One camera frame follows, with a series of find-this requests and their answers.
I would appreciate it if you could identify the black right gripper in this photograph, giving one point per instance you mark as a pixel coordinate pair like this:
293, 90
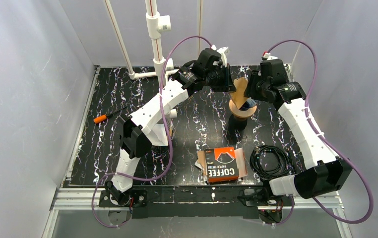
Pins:
253, 87

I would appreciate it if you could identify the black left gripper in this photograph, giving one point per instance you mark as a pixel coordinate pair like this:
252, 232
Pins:
227, 78

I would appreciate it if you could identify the brown paper coffee filter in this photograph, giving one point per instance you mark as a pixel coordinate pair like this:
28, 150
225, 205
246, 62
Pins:
238, 97

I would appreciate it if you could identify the red and black carafe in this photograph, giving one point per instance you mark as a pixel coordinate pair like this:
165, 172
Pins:
237, 123

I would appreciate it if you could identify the orange coffee filter package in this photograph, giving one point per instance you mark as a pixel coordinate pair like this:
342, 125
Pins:
221, 164

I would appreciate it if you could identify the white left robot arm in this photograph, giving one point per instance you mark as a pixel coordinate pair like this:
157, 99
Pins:
149, 125

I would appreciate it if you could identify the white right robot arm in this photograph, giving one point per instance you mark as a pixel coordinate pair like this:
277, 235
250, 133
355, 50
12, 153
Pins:
325, 171

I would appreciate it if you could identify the white PVC pipe stand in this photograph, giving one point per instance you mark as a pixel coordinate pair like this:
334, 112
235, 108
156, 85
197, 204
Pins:
156, 25

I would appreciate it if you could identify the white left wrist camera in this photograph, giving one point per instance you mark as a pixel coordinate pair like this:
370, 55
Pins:
223, 51

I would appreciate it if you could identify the orange handled screwdriver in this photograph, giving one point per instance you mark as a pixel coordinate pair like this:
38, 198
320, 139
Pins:
104, 117

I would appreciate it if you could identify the aluminium frame rail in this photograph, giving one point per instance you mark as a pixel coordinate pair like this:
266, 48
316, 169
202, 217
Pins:
144, 202

